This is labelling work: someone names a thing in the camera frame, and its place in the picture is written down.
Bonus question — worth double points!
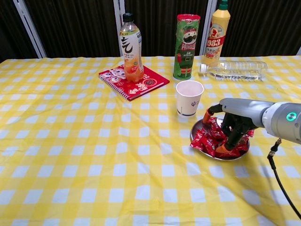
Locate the yellow white checkered tablecloth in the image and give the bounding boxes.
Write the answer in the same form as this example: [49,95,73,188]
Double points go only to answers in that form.
[0,55,301,226]

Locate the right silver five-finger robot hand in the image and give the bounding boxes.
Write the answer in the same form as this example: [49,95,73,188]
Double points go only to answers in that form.
[202,97,271,153]

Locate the green Pringles can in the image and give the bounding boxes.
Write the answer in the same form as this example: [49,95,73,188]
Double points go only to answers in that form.
[173,14,202,81]

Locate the clear empty water bottle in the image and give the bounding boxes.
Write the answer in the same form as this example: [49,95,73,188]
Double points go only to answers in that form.
[199,60,269,82]

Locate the orange drink plastic bottle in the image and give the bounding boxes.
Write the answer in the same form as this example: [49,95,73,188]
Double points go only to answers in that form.
[119,13,144,83]

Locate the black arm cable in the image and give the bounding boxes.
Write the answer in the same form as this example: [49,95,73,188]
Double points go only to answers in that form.
[267,138,301,221]

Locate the yellow squeeze bottle green cap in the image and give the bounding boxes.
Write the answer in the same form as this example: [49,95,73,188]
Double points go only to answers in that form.
[201,0,231,68]

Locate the red spiral notebook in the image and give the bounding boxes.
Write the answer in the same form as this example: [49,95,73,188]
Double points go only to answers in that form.
[98,65,170,102]

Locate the white paper cup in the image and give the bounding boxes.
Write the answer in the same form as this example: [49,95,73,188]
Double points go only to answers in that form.
[175,80,204,118]

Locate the round steel plate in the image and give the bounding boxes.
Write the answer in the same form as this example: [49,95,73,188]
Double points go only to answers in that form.
[190,117,250,161]

